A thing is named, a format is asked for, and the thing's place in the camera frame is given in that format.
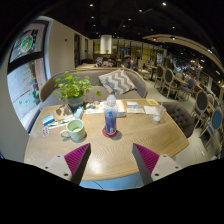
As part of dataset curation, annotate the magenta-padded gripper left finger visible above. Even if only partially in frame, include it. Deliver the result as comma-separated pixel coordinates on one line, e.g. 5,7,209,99
42,142,92,186

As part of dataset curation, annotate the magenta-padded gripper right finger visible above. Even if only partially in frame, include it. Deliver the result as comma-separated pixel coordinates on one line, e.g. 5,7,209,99
131,142,184,186

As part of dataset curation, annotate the clear blue-label water bottle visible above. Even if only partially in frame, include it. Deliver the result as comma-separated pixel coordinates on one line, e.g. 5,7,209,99
103,94,119,136

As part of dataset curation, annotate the pale green mug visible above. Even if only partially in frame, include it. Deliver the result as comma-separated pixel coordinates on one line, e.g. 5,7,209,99
59,118,87,142

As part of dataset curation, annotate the flat round red coaster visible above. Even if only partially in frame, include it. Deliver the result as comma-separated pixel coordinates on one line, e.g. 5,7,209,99
101,127,119,138

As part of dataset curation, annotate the clear plastic cup with straw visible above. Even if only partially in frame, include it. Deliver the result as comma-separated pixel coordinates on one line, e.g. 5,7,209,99
152,99,167,123

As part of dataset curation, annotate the light blue white box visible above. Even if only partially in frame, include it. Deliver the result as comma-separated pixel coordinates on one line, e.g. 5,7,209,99
73,106,85,120

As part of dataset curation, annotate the small blue white box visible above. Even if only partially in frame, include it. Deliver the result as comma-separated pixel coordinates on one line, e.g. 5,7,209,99
41,113,56,127

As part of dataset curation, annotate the brown card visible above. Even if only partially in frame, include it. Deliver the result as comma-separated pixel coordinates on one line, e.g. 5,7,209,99
52,103,74,122

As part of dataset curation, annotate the white napkin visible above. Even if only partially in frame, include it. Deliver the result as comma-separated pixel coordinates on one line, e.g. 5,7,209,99
143,105,158,116

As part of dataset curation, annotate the grey tufted armchair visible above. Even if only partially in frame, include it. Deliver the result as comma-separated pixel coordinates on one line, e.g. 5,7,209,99
161,101,196,139

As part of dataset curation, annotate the open white magazine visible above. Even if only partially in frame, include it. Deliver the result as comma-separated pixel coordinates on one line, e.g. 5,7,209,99
84,99,127,116

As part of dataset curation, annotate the yellow card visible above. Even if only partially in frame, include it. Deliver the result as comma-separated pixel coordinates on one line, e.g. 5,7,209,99
145,98,159,107

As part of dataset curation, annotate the white blue flat packet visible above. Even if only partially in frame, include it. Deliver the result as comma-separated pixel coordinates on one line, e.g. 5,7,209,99
126,100,140,109

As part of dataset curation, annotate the green potted plant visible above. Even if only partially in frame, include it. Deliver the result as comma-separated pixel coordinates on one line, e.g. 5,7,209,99
52,70,103,108

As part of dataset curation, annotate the grey curved sofa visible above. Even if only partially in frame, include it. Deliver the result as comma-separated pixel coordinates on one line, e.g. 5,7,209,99
39,67,149,109

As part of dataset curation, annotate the group of oval-back chairs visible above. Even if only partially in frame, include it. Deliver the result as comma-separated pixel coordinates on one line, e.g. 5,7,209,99
153,63,224,151

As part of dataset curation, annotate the grey white chevron pillow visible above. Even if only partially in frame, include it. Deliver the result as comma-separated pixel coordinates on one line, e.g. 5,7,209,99
97,68,138,96

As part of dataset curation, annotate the person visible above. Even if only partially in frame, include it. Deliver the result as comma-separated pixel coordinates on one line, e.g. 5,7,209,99
120,54,135,70
94,56,116,68
164,52,174,71

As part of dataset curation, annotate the group of ceiling lights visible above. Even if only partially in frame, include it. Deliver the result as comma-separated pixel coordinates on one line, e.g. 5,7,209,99
88,1,214,54

